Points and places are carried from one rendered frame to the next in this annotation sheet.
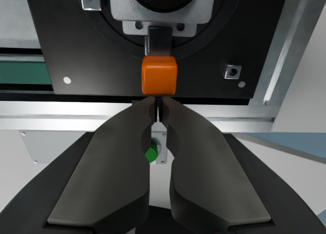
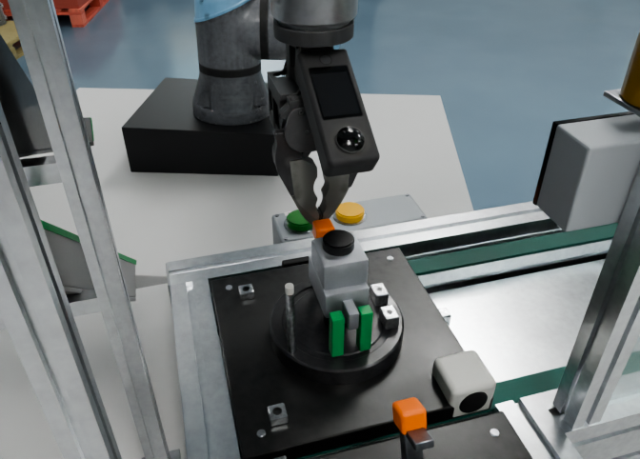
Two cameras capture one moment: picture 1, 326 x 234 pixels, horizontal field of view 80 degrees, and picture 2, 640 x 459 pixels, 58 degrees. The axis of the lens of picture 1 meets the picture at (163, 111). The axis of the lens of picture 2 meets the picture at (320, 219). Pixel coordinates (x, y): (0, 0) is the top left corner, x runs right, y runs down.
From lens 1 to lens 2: 50 cm
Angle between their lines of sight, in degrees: 26
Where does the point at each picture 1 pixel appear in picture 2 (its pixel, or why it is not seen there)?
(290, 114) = (97, 316)
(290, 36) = (192, 337)
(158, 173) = (261, 216)
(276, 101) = (178, 288)
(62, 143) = (385, 214)
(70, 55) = (391, 274)
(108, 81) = not seen: hidden behind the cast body
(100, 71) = not seen: hidden behind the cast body
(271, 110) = (177, 280)
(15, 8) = (455, 315)
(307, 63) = (107, 373)
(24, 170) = (432, 192)
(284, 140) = not seen: outside the picture
